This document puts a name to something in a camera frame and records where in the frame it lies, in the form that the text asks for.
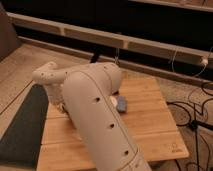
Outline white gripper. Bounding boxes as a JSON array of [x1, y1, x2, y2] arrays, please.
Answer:
[[46, 84, 66, 113]]

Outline long wooden shelf rail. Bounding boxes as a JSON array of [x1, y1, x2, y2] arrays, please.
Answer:
[[7, 12, 213, 67]]

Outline black table leg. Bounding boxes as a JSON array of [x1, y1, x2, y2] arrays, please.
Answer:
[[90, 52, 100, 63]]

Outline blue sponge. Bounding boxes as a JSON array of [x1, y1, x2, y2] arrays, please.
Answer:
[[116, 96, 127, 113]]

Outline white paper cup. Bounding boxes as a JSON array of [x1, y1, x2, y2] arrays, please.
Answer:
[[110, 96, 118, 107]]

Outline black rubber mat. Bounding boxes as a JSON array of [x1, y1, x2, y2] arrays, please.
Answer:
[[0, 84, 49, 168]]

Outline white cable with plug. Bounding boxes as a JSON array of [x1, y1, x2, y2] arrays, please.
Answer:
[[170, 46, 213, 79]]

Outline grey sofa corner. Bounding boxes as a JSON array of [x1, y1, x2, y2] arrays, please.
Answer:
[[0, 3, 21, 62]]

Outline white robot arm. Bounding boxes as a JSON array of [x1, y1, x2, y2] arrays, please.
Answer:
[[32, 62, 152, 171]]

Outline wooden cutting board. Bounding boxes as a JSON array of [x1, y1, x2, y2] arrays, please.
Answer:
[[36, 77, 189, 171]]

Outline black floor cables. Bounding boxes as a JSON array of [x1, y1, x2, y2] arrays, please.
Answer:
[[166, 81, 213, 171]]

